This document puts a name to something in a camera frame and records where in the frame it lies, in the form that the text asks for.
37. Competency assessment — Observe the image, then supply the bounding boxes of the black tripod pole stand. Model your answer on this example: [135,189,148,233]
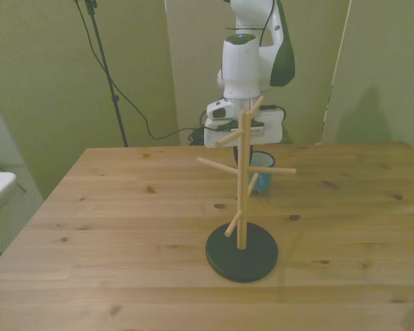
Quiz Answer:
[74,0,130,148]

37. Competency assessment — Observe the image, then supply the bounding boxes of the wooden mug tree black base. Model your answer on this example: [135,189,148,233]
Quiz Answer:
[196,95,297,283]

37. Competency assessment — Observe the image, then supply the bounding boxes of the blue enamel mug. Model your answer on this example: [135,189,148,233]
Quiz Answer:
[245,151,276,194]

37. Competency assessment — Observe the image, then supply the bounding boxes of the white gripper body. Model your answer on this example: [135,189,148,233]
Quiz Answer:
[204,107,284,150]

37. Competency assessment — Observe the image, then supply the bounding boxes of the black tripod camera cable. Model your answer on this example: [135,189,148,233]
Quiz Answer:
[75,0,208,146]

